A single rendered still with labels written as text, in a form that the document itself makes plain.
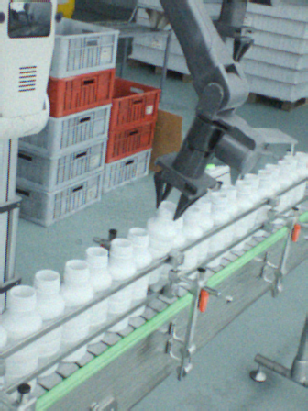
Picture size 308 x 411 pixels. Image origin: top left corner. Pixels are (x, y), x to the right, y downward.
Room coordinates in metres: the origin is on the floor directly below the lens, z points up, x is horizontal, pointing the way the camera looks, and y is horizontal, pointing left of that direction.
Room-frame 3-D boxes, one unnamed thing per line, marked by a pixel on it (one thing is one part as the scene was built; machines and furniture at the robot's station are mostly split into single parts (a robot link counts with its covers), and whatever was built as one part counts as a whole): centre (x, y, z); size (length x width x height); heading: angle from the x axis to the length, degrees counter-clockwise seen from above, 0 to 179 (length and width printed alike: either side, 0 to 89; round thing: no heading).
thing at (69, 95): (3.77, 0.66, 0.78); 0.61 x 0.41 x 0.22; 156
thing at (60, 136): (3.76, 0.66, 0.55); 0.61 x 0.41 x 0.22; 156
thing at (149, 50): (9.06, -0.11, 0.50); 1.23 x 1.05 x 1.00; 148
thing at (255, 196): (1.45, -0.22, 1.08); 0.06 x 0.06 x 0.17
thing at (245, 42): (1.55, -0.13, 1.43); 0.07 x 0.07 x 0.09; 59
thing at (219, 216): (1.29, -0.14, 1.08); 0.06 x 0.06 x 0.17
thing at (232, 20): (1.56, -0.11, 1.51); 0.10 x 0.07 x 0.07; 59
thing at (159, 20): (6.65, 0.23, 0.85); 0.36 x 0.12 x 0.27; 59
